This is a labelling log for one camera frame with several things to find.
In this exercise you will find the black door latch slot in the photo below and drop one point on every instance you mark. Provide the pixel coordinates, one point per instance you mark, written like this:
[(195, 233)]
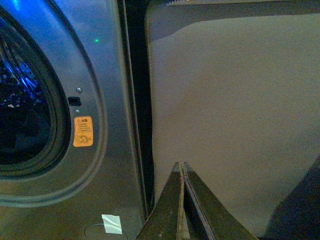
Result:
[(74, 101)]

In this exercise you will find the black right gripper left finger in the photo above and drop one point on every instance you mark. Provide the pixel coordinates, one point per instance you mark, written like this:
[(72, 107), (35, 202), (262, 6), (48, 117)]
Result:
[(166, 220)]

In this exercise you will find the grey front-load washing machine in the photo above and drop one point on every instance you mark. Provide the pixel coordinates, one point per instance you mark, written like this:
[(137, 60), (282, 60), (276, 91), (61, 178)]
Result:
[(86, 42)]

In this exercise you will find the white tape piece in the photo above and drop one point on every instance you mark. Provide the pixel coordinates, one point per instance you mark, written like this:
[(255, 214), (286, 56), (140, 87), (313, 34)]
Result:
[(112, 224)]

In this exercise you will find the stainless steel washer drum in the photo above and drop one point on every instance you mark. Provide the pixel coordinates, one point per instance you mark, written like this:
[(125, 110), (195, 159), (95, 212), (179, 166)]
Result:
[(25, 122)]

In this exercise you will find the black rubber door gasket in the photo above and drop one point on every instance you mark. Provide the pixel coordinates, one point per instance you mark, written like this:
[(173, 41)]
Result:
[(60, 130)]

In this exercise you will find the orange warning sticker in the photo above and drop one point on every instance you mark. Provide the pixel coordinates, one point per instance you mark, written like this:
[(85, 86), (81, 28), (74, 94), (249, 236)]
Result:
[(83, 131)]

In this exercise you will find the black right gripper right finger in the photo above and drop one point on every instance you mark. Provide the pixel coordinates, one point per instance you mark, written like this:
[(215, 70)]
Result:
[(207, 216)]

